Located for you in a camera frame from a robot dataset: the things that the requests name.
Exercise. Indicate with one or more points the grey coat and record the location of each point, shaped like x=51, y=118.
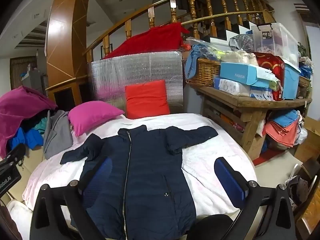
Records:
x=57, y=135

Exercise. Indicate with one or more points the teal garment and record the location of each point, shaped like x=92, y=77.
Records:
x=41, y=126

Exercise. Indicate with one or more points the red cloth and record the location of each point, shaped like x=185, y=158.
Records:
x=150, y=41

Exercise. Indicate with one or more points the patterned tissue pack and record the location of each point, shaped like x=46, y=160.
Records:
x=232, y=87

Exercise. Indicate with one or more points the wooden stair railing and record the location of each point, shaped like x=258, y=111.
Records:
x=128, y=28

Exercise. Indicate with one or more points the beige cloth bundle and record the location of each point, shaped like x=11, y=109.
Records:
x=237, y=57

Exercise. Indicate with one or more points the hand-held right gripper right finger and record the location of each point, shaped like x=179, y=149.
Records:
x=230, y=180

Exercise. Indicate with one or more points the small wicker basket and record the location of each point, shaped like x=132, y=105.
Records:
x=304, y=82

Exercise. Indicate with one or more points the large wicker basket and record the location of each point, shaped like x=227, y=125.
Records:
x=205, y=72

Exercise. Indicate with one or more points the white blue paper box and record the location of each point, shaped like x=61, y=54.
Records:
x=265, y=80

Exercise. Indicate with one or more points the clear plastic storage box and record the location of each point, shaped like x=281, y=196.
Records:
x=275, y=40

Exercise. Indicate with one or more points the wooden cabinet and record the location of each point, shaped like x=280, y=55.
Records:
x=65, y=42

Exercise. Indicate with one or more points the light blue cloth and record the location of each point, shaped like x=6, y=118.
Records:
x=193, y=57

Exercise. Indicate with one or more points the blue plastic bin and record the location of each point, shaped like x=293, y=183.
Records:
x=291, y=80

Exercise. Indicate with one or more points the red gift box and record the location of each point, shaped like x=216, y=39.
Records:
x=270, y=62

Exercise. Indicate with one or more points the red pillow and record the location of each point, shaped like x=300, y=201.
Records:
x=146, y=100

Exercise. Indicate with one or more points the grey cabinet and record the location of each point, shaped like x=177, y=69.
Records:
x=32, y=80

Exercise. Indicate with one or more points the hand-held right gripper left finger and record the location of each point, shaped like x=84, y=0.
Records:
x=98, y=180

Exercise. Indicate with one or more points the navy puffer jacket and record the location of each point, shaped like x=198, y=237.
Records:
x=145, y=167

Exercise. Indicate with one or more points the wooden table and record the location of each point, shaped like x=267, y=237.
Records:
x=230, y=102

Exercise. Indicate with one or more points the blue garment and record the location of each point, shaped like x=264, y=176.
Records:
x=30, y=137

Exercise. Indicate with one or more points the brown cardboard box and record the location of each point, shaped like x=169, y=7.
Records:
x=310, y=142

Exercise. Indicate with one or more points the magenta garment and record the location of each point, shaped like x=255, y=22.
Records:
x=17, y=110

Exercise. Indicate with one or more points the white pink blanket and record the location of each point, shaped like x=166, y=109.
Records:
x=207, y=150

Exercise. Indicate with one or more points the cream leather sofa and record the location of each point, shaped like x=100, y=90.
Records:
x=32, y=158

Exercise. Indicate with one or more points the stack of folded cloths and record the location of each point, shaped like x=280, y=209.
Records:
x=280, y=132

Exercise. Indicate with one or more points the silver foil insulation panel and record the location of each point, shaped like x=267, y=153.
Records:
x=140, y=70

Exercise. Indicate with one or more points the pink pillow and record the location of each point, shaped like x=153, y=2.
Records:
x=92, y=116

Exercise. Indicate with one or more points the clear plastic bag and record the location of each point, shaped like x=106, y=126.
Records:
x=242, y=42

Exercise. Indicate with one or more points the black garment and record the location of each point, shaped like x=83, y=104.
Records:
x=31, y=122

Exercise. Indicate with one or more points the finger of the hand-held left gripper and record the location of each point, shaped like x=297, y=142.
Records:
x=15, y=153

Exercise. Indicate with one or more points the blue cardboard box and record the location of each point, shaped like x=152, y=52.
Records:
x=237, y=73

